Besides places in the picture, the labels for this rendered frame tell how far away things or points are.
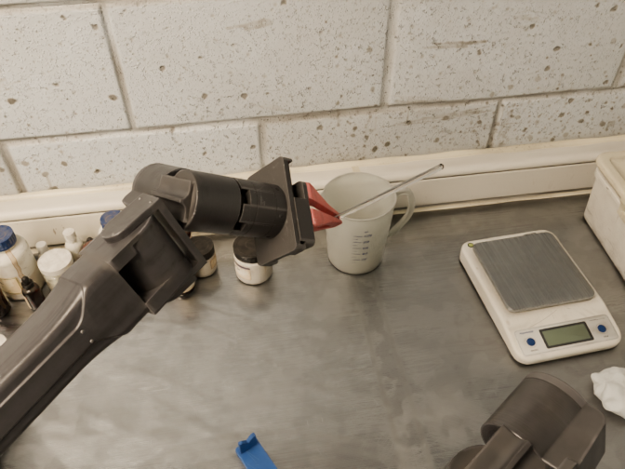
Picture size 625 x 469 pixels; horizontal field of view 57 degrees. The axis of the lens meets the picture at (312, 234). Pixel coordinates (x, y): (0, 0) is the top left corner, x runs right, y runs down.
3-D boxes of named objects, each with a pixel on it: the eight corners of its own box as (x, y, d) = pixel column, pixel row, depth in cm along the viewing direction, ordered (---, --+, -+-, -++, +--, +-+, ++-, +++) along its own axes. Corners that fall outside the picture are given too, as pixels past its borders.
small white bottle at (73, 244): (74, 270, 107) (61, 239, 102) (70, 260, 109) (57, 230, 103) (91, 263, 108) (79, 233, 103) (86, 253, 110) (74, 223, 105)
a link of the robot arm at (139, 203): (168, 308, 53) (110, 240, 48) (117, 277, 61) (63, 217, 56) (257, 221, 57) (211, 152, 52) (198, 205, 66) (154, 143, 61)
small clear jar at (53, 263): (43, 285, 105) (31, 260, 100) (71, 267, 108) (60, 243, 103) (59, 301, 102) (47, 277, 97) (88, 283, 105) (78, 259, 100)
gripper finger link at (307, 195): (325, 266, 68) (260, 262, 62) (314, 209, 70) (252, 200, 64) (365, 249, 63) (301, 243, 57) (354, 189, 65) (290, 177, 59)
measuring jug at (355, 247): (395, 221, 117) (404, 163, 106) (420, 267, 108) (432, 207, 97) (307, 239, 113) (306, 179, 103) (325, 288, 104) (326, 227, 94)
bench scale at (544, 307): (516, 370, 92) (524, 353, 89) (454, 255, 110) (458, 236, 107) (622, 349, 95) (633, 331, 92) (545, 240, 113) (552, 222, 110)
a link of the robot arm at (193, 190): (180, 234, 51) (191, 170, 50) (146, 221, 56) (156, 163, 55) (245, 240, 55) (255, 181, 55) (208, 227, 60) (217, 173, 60)
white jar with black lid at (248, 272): (264, 253, 110) (261, 226, 105) (278, 277, 106) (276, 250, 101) (231, 265, 108) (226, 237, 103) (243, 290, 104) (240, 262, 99)
